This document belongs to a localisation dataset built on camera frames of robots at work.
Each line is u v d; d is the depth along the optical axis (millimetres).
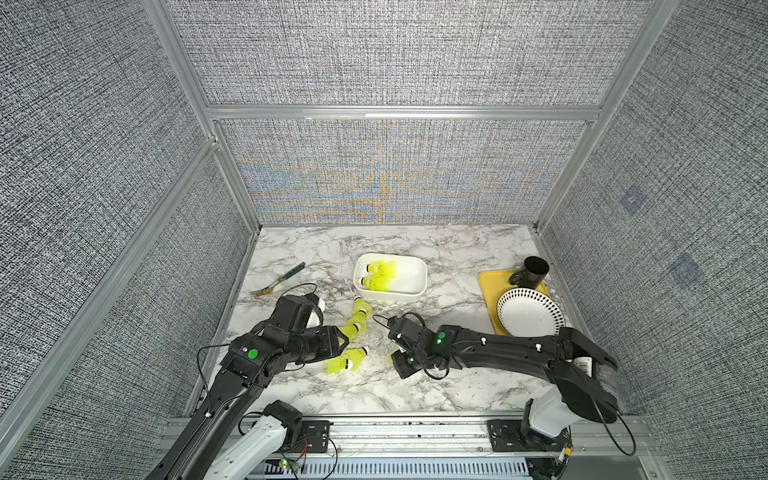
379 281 1012
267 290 1003
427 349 617
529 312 930
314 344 599
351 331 892
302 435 713
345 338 688
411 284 1023
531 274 949
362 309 949
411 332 634
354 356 855
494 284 1036
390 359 723
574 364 482
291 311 518
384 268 1036
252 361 460
